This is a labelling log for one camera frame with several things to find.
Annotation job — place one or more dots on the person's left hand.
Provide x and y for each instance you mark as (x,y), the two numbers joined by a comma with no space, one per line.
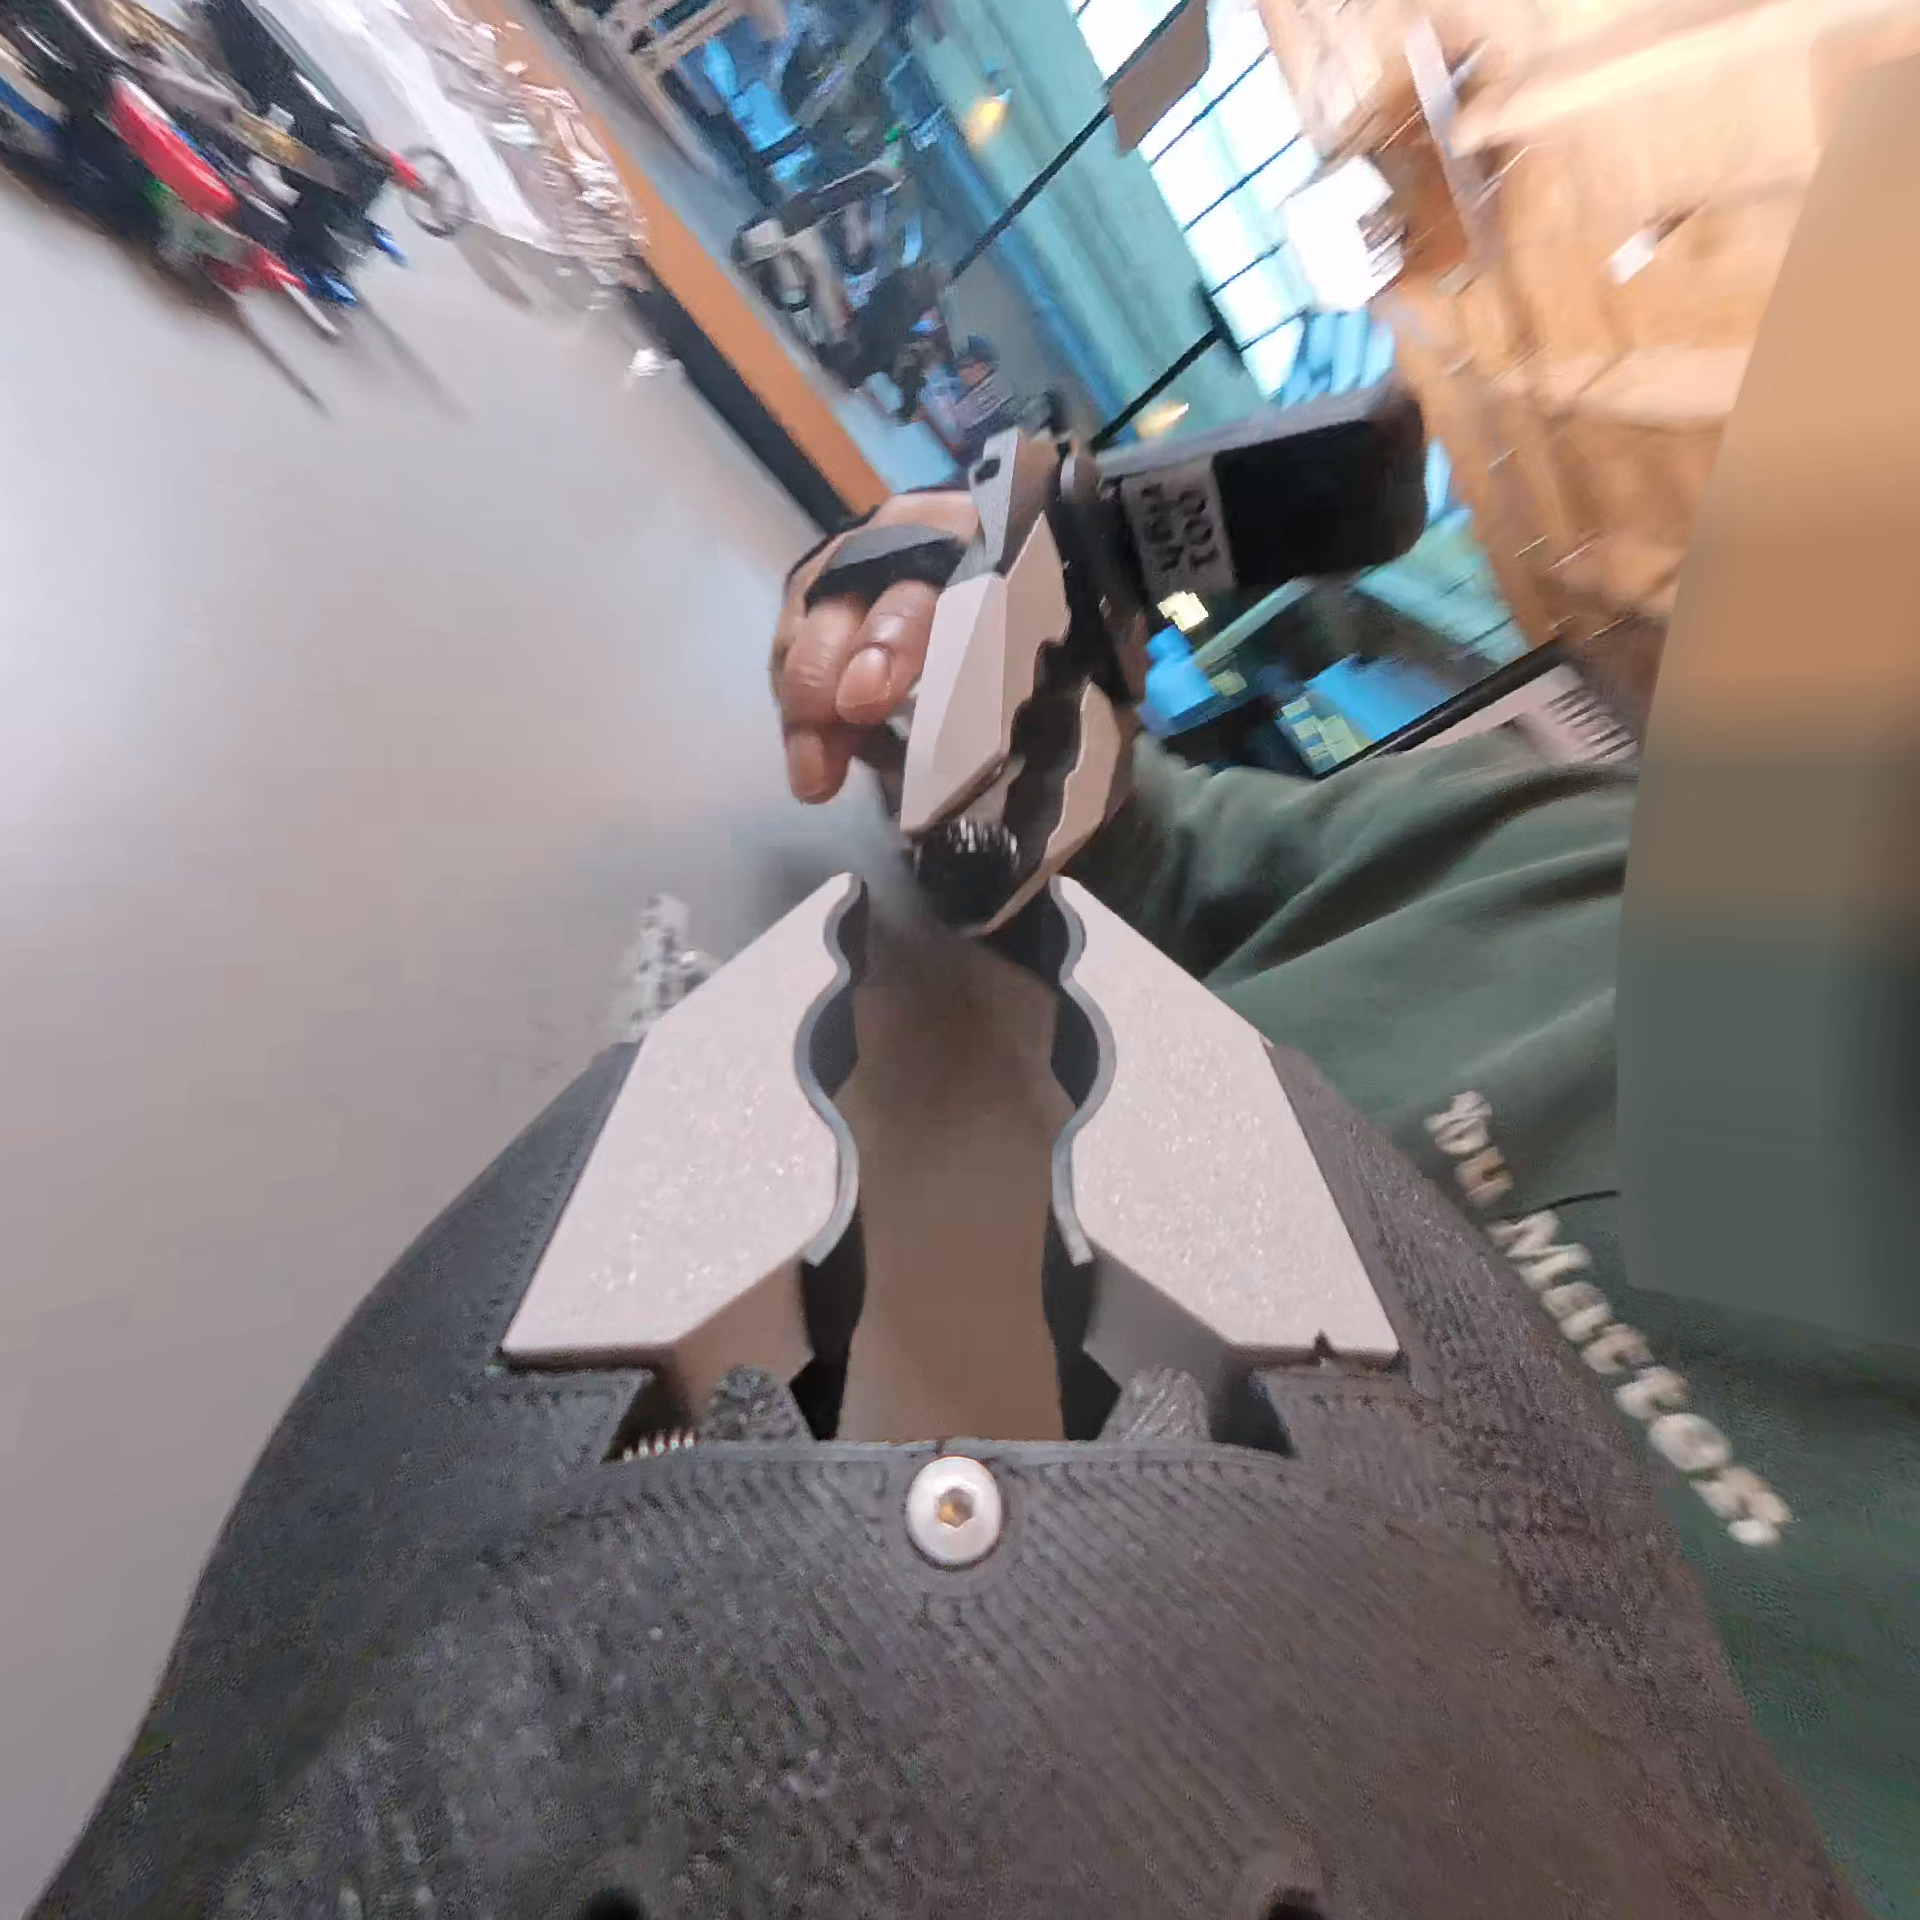
(944,1170)

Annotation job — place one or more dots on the person's right forearm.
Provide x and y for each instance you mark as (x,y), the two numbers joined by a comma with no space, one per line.
(1381,885)

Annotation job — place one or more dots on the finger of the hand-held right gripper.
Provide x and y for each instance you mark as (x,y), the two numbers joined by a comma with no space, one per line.
(975,691)
(1083,789)

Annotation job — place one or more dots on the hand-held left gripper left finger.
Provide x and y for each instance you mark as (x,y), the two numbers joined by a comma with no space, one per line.
(674,1170)

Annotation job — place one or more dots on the large window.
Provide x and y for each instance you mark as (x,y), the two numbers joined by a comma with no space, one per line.
(1200,239)

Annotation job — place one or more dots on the person's right hand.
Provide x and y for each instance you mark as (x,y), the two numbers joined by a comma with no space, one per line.
(840,660)

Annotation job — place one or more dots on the stack of cardboard boxes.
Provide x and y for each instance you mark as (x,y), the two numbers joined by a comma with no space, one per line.
(1575,300)

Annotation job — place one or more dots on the pile of mixed coloured lego pieces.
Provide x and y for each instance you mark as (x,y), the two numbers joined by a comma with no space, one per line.
(194,151)

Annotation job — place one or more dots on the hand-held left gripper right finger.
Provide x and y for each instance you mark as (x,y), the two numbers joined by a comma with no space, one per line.
(1230,1187)

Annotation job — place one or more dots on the grey lego assembly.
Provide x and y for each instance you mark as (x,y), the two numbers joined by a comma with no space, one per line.
(668,961)

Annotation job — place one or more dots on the green sweatshirt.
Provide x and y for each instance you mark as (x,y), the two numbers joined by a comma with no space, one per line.
(1800,1650)

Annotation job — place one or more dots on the black lego gear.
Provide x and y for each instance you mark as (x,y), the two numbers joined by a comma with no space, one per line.
(968,872)

